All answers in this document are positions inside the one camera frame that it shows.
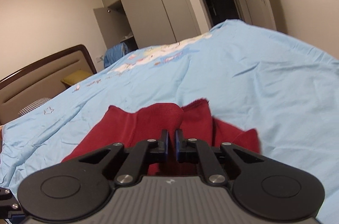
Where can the brown padded headboard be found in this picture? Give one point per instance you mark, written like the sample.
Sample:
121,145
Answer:
41,79

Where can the wall power socket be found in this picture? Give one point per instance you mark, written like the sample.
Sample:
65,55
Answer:
100,59

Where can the blue garment on chair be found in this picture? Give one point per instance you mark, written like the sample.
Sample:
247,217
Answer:
115,53

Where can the checkered pillow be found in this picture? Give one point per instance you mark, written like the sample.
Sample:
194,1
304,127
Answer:
32,106

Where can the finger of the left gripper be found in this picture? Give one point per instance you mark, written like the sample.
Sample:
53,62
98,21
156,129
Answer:
9,205

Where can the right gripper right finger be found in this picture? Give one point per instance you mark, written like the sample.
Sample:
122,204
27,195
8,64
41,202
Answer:
198,152

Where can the dark red long-sleeve shirt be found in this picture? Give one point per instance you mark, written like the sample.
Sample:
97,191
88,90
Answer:
195,120

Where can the mustard yellow pillow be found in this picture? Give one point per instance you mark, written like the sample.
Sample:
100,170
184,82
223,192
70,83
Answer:
76,77

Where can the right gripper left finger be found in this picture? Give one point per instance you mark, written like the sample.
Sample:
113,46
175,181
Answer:
140,157

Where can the light blue cartoon bedsheet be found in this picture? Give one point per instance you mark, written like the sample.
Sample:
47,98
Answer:
252,78

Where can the grey built-in wardrobe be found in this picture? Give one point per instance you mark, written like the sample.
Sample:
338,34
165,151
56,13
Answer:
149,22

